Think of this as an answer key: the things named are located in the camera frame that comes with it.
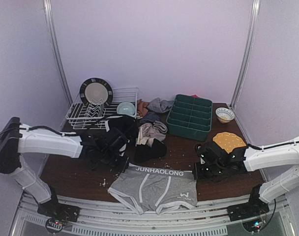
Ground black rimmed plate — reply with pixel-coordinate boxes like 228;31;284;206
79;78;114;108

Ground aluminium frame post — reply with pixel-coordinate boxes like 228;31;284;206
230;0;261;110
43;0;73;107

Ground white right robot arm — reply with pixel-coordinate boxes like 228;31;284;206
193;132;299;221

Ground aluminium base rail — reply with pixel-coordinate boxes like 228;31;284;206
8;194;298;236

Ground yellow plate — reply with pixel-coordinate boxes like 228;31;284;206
212;132;246;153

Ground brown crumpled underwear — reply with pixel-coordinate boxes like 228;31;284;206
137;99;149;118

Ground blue striped underwear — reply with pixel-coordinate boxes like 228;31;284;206
140;112;160;124

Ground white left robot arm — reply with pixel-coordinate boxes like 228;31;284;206
0;117;129;235

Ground grey crumpled underwear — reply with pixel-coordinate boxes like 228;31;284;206
148;98;173;114

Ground black crumpled underwear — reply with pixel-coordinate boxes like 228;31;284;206
134;139;167;163

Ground left aluminium frame post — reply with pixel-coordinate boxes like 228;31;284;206
43;0;73;107

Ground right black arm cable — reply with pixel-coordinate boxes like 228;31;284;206
247;140;299;151

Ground light blue bowl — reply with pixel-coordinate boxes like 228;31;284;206
117;101;135;117

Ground white wire dish rack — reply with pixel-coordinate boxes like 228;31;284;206
66;87;139;130

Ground right aluminium frame post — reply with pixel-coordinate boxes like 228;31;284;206
230;0;261;110

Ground green compartment tray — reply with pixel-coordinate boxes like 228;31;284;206
166;94;212;142

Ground patterned white bowl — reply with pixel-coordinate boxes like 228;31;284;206
215;107;235;123

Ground grey boxer briefs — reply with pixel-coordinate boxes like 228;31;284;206
108;164;198;215

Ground beige striped underwear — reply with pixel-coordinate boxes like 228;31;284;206
136;121;168;147

